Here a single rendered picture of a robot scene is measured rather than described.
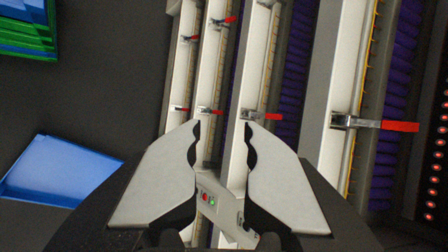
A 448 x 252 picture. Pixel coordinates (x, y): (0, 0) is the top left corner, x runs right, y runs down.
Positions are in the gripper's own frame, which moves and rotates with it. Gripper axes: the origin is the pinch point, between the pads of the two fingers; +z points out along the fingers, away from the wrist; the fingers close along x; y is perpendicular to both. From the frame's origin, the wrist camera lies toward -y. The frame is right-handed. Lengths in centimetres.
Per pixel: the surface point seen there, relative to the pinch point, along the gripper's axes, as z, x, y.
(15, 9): 19.7, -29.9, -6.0
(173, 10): 83, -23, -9
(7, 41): 35, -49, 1
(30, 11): 20.1, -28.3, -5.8
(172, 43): 80, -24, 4
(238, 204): 14.7, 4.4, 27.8
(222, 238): 13.2, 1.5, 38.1
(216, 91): 44.7, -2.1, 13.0
